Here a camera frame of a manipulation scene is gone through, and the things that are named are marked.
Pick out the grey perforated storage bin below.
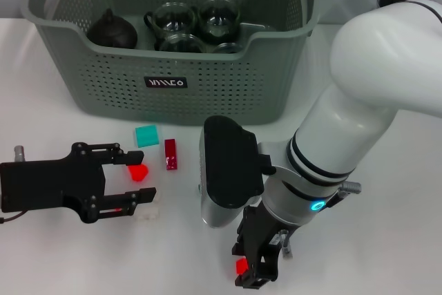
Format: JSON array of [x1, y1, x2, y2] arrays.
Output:
[[20, 0, 320, 126]]

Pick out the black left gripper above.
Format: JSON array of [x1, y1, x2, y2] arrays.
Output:
[[0, 141, 157, 225]]

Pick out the teal toy brick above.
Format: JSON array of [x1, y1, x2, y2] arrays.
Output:
[[133, 124, 160, 149]]

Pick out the left gripper cable with connector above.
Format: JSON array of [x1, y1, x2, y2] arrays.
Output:
[[0, 145, 29, 224]]

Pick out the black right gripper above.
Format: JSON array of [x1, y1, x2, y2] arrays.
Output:
[[230, 204, 293, 290]]

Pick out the glass teacup with black base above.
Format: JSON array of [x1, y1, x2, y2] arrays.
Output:
[[155, 32, 207, 54], [143, 2, 198, 36], [197, 0, 242, 44], [211, 41, 243, 55]]

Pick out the gripper cable with connector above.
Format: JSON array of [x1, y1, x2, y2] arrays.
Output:
[[278, 180, 363, 260], [0, 145, 29, 224]]

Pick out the right gripper cable with connector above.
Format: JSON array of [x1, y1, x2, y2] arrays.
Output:
[[278, 180, 363, 260]]

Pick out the dark red toy brick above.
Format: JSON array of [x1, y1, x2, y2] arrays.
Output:
[[164, 138, 180, 171]]

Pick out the red sloped toy brick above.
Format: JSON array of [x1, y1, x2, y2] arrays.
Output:
[[126, 164, 151, 182]]

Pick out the black ceramic teapot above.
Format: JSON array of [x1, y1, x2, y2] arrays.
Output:
[[86, 8, 138, 49]]

